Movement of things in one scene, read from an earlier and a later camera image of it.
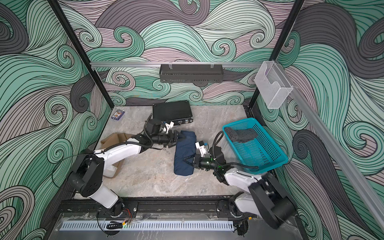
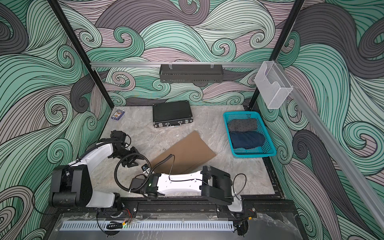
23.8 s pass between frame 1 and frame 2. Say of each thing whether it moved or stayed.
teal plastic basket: moved
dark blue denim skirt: moved
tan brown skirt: moved
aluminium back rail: stayed
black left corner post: stayed
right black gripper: moved
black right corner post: stayed
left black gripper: moved
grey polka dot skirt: moved
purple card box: stayed
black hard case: stayed
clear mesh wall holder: stayed
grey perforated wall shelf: stayed
